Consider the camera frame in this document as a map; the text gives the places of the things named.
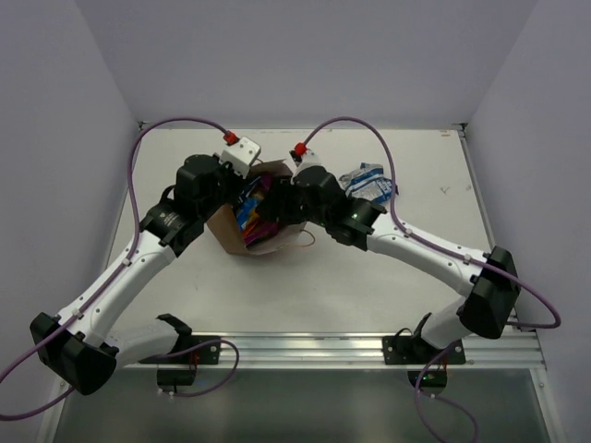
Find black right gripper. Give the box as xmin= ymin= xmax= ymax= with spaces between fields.
xmin=255 ymin=174 xmax=332 ymax=230

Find brown paper bag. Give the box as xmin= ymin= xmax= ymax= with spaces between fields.
xmin=207 ymin=160 xmax=315 ymax=256

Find blue white snack bag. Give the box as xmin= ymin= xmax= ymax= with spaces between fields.
xmin=338 ymin=162 xmax=399 ymax=204

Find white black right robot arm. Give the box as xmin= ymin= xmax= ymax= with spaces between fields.
xmin=257 ymin=166 xmax=520 ymax=363

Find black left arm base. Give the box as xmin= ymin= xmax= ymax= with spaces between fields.
xmin=139 ymin=335 xmax=221 ymax=392

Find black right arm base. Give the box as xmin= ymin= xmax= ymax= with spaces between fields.
xmin=381 ymin=328 xmax=466 ymax=393

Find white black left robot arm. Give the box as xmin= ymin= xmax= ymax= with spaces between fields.
xmin=30 ymin=153 xmax=252 ymax=395

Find dark blue snack packet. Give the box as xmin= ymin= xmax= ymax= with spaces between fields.
xmin=236 ymin=197 xmax=259 ymax=230

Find magenta snack wrapper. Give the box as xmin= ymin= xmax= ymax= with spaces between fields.
xmin=240 ymin=174 xmax=278 ymax=247

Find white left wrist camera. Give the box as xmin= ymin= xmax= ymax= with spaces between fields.
xmin=219 ymin=132 xmax=261 ymax=178

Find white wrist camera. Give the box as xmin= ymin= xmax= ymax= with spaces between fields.
xmin=289 ymin=146 xmax=322 ymax=176
xmin=219 ymin=132 xmax=261 ymax=178

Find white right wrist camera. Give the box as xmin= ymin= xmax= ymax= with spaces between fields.
xmin=289 ymin=146 xmax=322 ymax=176

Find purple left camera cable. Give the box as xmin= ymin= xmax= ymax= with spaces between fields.
xmin=0 ymin=118 xmax=239 ymax=420

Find purple camera cable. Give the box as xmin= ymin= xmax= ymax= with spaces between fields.
xmin=0 ymin=118 xmax=239 ymax=420
xmin=293 ymin=116 xmax=562 ymax=443

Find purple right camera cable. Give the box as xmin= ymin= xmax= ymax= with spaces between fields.
xmin=293 ymin=116 xmax=562 ymax=443

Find aluminium mounting rail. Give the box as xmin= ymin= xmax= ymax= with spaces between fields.
xmin=124 ymin=329 xmax=549 ymax=370

